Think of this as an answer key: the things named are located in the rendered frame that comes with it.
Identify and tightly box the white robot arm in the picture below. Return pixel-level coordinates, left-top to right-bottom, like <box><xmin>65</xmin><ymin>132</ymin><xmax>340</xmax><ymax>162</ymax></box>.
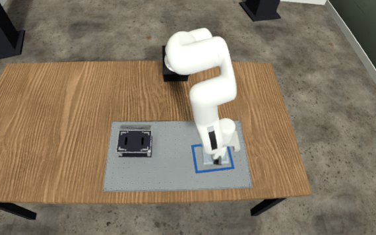
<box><xmin>165</xmin><ymin>28</ymin><xmax>240</xmax><ymax>154</ymax></box>

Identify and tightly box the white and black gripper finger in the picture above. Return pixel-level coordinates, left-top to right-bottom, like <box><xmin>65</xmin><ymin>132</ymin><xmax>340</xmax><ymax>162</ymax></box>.
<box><xmin>213</xmin><ymin>156</ymin><xmax>222</xmax><ymax>166</ymax></box>

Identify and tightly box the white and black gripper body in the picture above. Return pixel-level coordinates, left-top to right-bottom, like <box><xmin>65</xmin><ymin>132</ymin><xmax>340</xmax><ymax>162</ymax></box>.
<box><xmin>212</xmin><ymin>146</ymin><xmax>227</xmax><ymax>159</ymax></box>

